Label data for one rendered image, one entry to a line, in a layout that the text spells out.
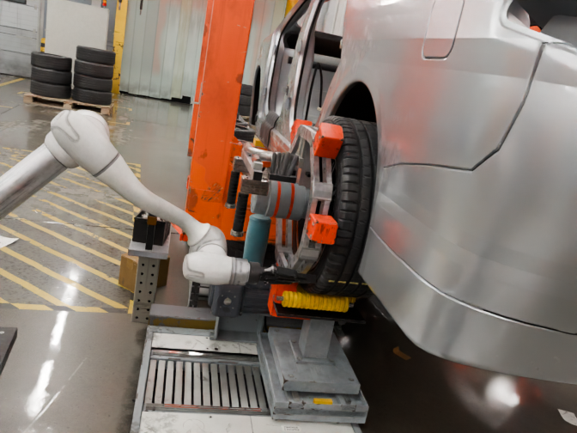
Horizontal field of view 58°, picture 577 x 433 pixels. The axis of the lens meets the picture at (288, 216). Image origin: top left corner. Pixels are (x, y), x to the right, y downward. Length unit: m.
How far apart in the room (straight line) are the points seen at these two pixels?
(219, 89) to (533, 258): 1.53
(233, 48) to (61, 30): 10.61
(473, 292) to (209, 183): 1.44
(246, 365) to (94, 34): 10.90
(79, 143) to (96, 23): 11.17
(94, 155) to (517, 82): 1.08
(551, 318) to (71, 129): 1.25
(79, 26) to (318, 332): 11.18
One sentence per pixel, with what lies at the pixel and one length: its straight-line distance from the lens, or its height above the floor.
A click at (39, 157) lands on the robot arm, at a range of 1.74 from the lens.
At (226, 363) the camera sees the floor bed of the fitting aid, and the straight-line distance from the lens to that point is 2.34.
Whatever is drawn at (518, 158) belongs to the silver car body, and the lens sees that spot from 1.07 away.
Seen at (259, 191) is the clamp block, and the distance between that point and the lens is 1.69.
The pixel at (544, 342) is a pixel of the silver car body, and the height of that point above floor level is 0.87.
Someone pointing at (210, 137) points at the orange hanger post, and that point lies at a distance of 2.27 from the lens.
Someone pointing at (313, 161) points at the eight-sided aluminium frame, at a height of 1.04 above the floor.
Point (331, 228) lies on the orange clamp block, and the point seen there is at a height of 0.87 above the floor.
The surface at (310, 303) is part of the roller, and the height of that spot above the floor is 0.51.
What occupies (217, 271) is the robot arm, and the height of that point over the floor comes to 0.65.
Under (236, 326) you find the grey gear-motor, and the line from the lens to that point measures 2.52.
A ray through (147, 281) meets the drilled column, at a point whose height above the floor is 0.22.
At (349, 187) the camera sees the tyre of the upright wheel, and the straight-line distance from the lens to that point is 1.63.
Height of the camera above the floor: 1.29
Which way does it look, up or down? 15 degrees down
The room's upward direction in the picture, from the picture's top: 11 degrees clockwise
